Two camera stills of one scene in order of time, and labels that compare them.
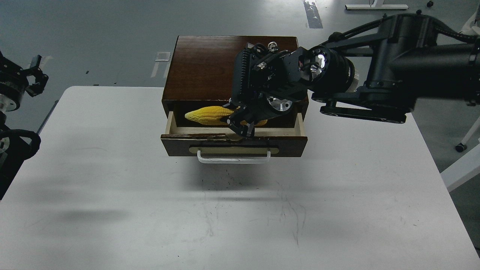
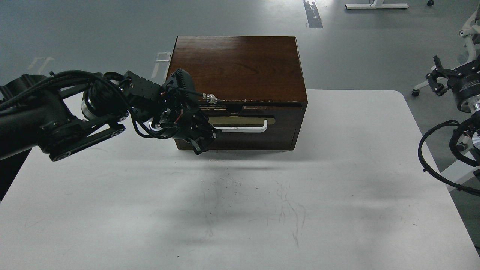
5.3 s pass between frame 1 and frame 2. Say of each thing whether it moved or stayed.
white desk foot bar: stayed
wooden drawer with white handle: moved
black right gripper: moved
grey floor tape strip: stayed
